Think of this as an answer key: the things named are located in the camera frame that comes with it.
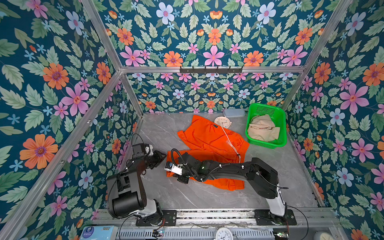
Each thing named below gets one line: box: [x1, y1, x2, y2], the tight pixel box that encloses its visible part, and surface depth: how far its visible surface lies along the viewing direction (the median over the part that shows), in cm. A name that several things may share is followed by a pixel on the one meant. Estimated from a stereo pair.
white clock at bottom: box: [214, 227, 233, 240], surface depth 68 cm
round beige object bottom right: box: [320, 233, 335, 240], surface depth 67 cm
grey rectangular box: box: [223, 108, 247, 121], surface depth 121 cm
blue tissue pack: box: [80, 225, 119, 240], surface depth 67 cm
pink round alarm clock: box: [214, 116, 232, 129], surface depth 113 cm
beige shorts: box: [248, 114, 280, 142], surface depth 97 cm
